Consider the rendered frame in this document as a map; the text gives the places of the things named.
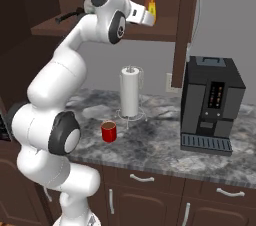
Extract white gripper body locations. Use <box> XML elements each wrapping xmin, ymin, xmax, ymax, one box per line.
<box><xmin>139</xmin><ymin>5</ymin><xmax>157</xmax><ymax>27</ymax></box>

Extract brown cabinet door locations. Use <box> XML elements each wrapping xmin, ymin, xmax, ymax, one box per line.
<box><xmin>171</xmin><ymin>0</ymin><xmax>200</xmax><ymax>89</ymax></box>
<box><xmin>0</xmin><ymin>0</ymin><xmax>68</xmax><ymax>111</ymax></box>

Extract red mug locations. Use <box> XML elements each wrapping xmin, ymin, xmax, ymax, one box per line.
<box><xmin>100</xmin><ymin>120</ymin><xmax>118</xmax><ymax>144</ymax></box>

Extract white paper towel roll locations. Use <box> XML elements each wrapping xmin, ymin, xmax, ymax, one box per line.
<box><xmin>120</xmin><ymin>66</ymin><xmax>139</xmax><ymax>118</ymax></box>

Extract black coffee machine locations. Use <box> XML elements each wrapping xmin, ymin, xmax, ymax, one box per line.
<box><xmin>180</xmin><ymin>55</ymin><xmax>247</xmax><ymax>157</ymax></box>

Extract brown drawer front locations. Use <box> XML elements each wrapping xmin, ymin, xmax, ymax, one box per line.
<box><xmin>191</xmin><ymin>179</ymin><xmax>256</xmax><ymax>210</ymax></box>
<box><xmin>99</xmin><ymin>165</ymin><xmax>186</xmax><ymax>198</ymax></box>

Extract brown cupboard door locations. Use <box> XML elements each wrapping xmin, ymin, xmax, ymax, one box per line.
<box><xmin>177</xmin><ymin>196</ymin><xmax>256</xmax><ymax>226</ymax></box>
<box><xmin>103</xmin><ymin>183</ymin><xmax>184</xmax><ymax>226</ymax></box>
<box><xmin>0</xmin><ymin>141</ymin><xmax>54</xmax><ymax>226</ymax></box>

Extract wire paper towel stand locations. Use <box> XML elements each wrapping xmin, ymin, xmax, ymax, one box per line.
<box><xmin>116</xmin><ymin>63</ymin><xmax>148</xmax><ymax>130</ymax></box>

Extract white wall outlet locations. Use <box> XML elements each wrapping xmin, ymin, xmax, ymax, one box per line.
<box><xmin>165</xmin><ymin>72</ymin><xmax>183</xmax><ymax>94</ymax></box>

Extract black handled tool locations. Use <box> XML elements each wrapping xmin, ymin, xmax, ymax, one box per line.
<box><xmin>54</xmin><ymin>6</ymin><xmax>86</xmax><ymax>25</ymax></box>

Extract white drawer handle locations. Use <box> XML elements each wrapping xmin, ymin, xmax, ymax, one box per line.
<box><xmin>129</xmin><ymin>173</ymin><xmax>156</xmax><ymax>184</ymax></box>
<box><xmin>215</xmin><ymin>187</ymin><xmax>246</xmax><ymax>199</ymax></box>

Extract white cupboard door handle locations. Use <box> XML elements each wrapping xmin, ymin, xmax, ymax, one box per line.
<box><xmin>108</xmin><ymin>188</ymin><xmax>116</xmax><ymax>216</ymax></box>
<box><xmin>43</xmin><ymin>186</ymin><xmax>53</xmax><ymax>203</ymax></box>
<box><xmin>181</xmin><ymin>202</ymin><xmax>191</xmax><ymax>226</ymax></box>

